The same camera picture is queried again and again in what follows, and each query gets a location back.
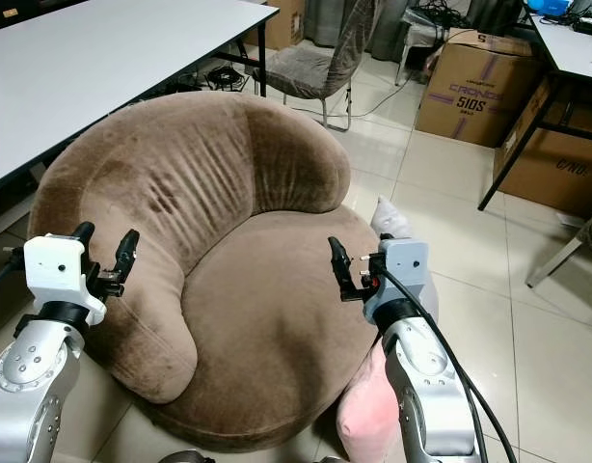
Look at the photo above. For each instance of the grey chair with metal leg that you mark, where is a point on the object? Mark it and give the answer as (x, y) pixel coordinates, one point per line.
(571, 246)

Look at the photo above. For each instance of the plain brown cardboard box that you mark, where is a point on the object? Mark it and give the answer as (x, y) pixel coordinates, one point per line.
(556, 164)

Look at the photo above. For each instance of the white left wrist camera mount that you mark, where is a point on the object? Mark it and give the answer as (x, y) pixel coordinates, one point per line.
(53, 265)

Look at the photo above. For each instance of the white desk with black legs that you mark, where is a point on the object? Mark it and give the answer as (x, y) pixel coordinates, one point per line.
(571, 53)

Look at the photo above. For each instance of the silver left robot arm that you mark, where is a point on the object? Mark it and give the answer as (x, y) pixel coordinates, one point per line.
(31, 386)

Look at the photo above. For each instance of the large white table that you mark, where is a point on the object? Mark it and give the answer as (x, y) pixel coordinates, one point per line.
(103, 58)

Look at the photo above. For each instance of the grey fabric chair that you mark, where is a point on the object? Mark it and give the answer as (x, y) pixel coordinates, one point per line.
(315, 63)

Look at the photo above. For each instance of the small brown cardboard box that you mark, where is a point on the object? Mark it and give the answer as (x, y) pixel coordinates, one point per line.
(286, 21)

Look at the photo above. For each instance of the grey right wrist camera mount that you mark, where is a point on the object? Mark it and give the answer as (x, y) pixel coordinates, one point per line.
(402, 270)

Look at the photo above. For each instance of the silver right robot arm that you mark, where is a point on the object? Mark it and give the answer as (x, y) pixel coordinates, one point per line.
(431, 395)

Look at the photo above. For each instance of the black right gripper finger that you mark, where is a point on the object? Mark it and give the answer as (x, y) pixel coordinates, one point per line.
(380, 248)
(344, 268)

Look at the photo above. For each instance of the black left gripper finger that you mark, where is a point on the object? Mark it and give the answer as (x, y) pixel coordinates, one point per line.
(126, 251)
(83, 231)

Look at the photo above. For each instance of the cardboard box with purple print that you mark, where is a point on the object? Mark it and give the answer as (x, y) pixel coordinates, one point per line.
(474, 92)

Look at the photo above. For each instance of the pink pillow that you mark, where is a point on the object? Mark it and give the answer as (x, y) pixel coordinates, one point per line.
(365, 415)

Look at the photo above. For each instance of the brown round plush sofa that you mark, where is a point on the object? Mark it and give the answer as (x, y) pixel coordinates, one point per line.
(257, 318)

